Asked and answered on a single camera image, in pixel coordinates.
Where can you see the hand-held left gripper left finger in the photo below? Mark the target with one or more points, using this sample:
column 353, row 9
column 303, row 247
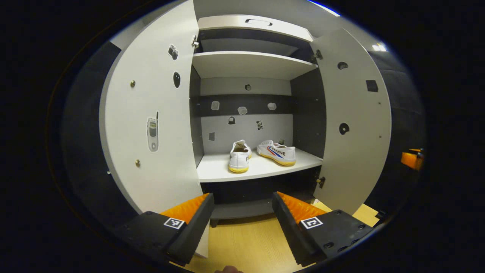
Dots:
column 195, row 231

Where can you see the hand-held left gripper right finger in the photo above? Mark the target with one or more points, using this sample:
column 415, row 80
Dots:
column 291, row 231

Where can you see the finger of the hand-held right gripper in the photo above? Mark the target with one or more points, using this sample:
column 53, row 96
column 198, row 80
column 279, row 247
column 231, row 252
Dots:
column 411, row 160

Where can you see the white canvas shoe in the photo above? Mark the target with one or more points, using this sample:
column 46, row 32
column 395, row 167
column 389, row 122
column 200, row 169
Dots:
column 239, row 159
column 278, row 153

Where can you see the white shoe cabinet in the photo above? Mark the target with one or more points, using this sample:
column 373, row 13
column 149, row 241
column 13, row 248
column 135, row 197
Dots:
column 246, row 129

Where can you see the metal door hinge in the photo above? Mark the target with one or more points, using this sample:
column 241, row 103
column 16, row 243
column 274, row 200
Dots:
column 321, row 182
column 195, row 41
column 317, row 56

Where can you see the white cabinet shelf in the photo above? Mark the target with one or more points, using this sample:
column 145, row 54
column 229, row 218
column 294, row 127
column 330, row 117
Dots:
column 250, row 65
column 216, row 168

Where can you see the small ceiling light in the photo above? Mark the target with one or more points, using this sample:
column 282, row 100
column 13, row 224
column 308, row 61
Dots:
column 379, row 47

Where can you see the black backdrop cloth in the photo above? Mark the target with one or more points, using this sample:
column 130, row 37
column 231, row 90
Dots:
column 87, row 151

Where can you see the small black bracket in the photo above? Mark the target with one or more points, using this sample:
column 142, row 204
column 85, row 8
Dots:
column 380, row 215

